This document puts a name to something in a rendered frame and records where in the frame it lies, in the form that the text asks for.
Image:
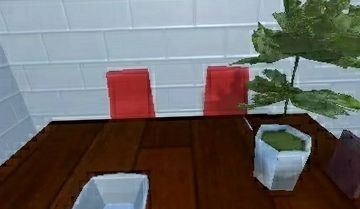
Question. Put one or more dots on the white cup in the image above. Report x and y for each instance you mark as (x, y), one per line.
(113, 198)

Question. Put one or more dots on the green house plant white pot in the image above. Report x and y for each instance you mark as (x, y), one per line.
(283, 162)

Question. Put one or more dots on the dark brown wooden table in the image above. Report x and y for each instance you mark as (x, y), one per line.
(176, 166)

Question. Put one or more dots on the purple notepad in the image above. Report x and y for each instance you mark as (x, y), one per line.
(352, 165)

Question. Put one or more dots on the red chair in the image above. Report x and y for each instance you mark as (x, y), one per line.
(225, 91)
(130, 94)

